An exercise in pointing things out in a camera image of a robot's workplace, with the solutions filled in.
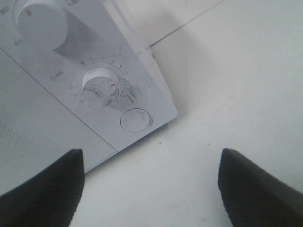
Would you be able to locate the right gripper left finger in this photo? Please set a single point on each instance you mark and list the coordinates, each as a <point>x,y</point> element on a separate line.
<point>50,198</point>

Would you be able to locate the lower white timer knob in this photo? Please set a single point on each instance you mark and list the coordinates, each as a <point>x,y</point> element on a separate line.
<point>101,87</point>

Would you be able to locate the upper white power knob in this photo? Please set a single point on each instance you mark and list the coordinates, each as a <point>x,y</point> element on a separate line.
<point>42,23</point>

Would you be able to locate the round door release button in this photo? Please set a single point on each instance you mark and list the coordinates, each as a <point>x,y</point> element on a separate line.
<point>135,120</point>

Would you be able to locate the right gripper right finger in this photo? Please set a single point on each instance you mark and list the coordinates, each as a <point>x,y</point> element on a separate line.
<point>254,198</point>

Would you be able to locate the white microwave oven body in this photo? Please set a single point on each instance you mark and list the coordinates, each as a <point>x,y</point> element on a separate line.
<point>101,34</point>

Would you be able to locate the white microwave door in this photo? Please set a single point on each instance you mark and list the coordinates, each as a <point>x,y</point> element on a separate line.
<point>36,130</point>

